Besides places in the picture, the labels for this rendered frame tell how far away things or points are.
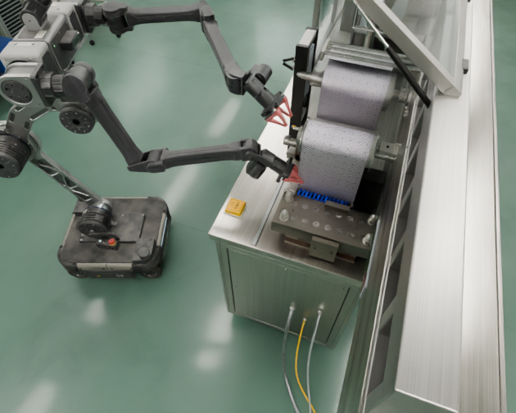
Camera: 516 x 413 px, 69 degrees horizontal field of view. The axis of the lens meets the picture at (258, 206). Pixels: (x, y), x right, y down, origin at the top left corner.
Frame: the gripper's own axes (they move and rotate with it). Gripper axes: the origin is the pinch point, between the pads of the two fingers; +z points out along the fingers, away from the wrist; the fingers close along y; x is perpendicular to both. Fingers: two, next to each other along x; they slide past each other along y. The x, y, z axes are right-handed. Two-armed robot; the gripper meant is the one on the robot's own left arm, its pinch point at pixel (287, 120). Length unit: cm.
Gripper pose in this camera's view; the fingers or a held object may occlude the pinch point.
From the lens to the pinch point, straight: 142.1
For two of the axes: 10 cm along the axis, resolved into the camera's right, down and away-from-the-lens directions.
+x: 6.0, -3.0, -7.5
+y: -3.5, 7.4, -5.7
